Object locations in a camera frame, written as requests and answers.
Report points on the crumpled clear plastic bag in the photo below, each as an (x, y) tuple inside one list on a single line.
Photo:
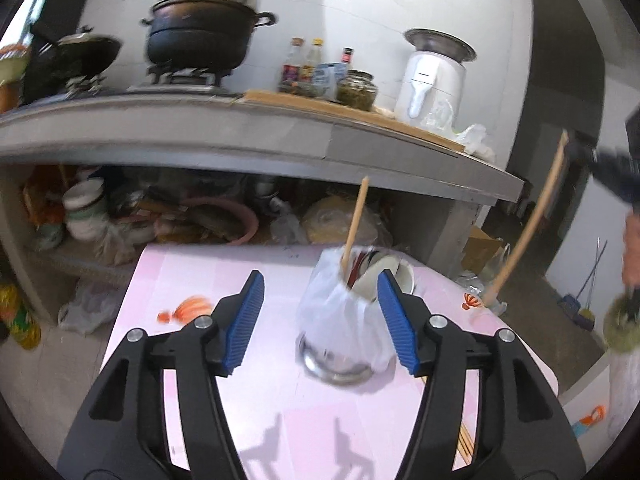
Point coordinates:
[(475, 142)]

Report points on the broom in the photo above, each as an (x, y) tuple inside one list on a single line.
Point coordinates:
[(587, 321)]

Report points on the black gas stove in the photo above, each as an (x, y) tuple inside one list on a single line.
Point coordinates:
[(182, 80)]

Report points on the white ceramic spoon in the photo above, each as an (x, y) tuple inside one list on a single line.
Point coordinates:
[(367, 282)]

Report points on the bunch of wooden chopsticks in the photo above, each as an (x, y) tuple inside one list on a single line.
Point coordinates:
[(465, 442)]

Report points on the stacked orange green basins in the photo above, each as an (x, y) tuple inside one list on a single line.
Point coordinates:
[(12, 80)]

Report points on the concrete kitchen counter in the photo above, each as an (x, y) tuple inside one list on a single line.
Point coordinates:
[(225, 130)]

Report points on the white air fryer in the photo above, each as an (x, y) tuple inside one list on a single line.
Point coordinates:
[(430, 90)]

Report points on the brown cap sauce bottle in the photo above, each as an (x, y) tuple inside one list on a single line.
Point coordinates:
[(291, 67)]

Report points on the black stockpot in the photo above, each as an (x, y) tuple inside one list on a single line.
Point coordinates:
[(200, 35)]

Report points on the black wok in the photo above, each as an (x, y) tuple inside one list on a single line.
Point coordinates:
[(90, 55)]

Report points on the yellow food plastic bag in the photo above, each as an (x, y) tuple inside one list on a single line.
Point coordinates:
[(325, 220)]

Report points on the glass pickle jar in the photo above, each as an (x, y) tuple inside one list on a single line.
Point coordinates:
[(356, 91)]

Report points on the white plastic bag liner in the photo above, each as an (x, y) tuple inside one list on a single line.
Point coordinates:
[(335, 310)]

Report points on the yellow cooking oil bottle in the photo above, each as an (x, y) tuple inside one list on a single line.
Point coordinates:
[(22, 325)]

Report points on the steel basin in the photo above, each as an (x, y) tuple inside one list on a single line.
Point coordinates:
[(440, 45)]

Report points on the red cap sauce bottle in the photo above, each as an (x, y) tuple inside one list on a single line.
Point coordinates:
[(347, 60)]

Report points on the black refrigerator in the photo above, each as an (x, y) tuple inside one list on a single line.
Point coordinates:
[(60, 5)]

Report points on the cardboard box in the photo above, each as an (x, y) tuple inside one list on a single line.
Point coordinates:
[(480, 250)]

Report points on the stack of ceramic bowls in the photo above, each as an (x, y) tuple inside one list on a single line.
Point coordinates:
[(85, 210)]

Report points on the pink plastic basin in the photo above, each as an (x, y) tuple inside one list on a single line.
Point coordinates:
[(245, 220)]

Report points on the white floor plastic bag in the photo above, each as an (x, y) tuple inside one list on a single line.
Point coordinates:
[(87, 310)]

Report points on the white cartoon print stool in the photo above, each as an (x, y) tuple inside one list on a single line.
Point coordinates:
[(590, 410)]

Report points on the blue dustpan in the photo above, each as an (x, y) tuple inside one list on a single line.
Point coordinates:
[(568, 305)]

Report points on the wooden cutting board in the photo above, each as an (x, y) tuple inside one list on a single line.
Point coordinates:
[(360, 117)]

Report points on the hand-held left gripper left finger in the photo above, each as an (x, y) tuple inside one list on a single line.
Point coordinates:
[(242, 325)]

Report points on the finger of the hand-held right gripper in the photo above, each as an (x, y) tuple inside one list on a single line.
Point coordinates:
[(582, 150)]

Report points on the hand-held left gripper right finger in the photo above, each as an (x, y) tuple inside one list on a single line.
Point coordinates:
[(397, 325)]

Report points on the small grey bowl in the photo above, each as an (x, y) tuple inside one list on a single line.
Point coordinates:
[(304, 90)]

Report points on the single wooden chopstick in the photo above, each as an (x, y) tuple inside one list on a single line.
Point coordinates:
[(356, 220), (530, 220)]

